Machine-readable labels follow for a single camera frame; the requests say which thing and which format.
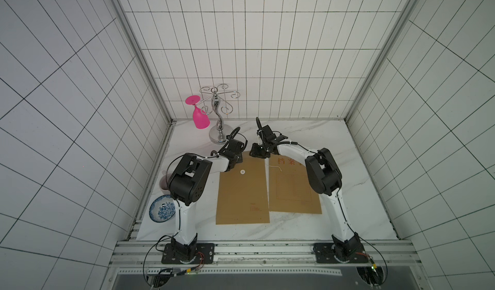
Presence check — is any blue white patterned bowl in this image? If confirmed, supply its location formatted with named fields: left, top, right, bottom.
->
left=149, top=195, right=175, bottom=223

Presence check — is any pink wine glass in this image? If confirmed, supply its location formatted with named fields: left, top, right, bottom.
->
left=185, top=95, right=210, bottom=130

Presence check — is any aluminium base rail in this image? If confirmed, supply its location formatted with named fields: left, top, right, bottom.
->
left=110, top=241, right=421, bottom=270

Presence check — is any chrome glass rack stand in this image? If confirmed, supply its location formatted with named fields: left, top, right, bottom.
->
left=198, top=83, right=241, bottom=144

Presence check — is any pale pink mug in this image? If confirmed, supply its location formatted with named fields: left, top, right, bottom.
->
left=159, top=174, right=171, bottom=195

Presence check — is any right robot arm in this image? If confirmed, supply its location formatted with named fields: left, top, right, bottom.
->
left=250, top=119, right=371, bottom=264

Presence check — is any brown file bag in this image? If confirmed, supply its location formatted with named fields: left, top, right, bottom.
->
left=216, top=152, right=269, bottom=225
left=268, top=155, right=322, bottom=215

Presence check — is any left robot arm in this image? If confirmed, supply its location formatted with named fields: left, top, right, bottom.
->
left=165, top=127, right=248, bottom=263

